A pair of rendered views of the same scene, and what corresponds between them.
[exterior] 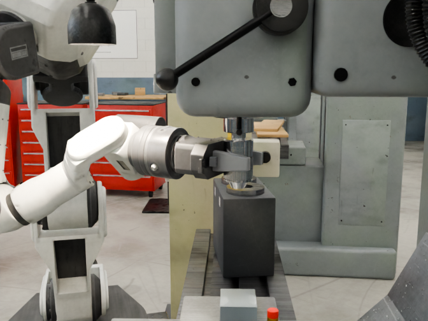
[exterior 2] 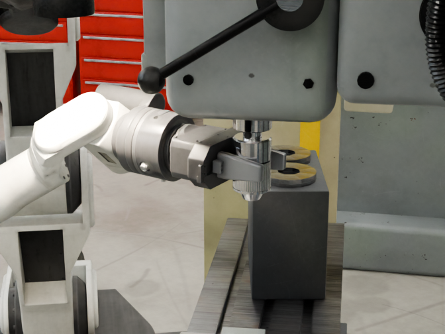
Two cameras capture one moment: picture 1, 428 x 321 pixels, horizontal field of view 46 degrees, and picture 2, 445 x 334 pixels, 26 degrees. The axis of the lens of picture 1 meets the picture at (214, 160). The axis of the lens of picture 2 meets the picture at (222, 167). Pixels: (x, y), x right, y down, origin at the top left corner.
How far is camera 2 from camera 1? 40 cm
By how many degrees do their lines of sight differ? 10
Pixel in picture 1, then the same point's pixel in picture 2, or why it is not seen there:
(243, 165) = (254, 174)
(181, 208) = not seen: hidden behind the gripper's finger
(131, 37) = not seen: outside the picture
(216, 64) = (214, 59)
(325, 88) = (347, 95)
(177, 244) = (216, 222)
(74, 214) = (48, 197)
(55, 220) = not seen: hidden behind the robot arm
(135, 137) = (122, 126)
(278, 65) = (291, 63)
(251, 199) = (293, 192)
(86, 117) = (63, 56)
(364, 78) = (396, 85)
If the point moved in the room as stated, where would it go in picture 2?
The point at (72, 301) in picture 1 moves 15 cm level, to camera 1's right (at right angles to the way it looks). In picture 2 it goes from (45, 316) to (119, 319)
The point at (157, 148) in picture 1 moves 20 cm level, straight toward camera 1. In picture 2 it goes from (148, 143) to (137, 198)
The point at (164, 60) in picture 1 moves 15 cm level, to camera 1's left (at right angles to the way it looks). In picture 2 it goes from (154, 38) to (28, 36)
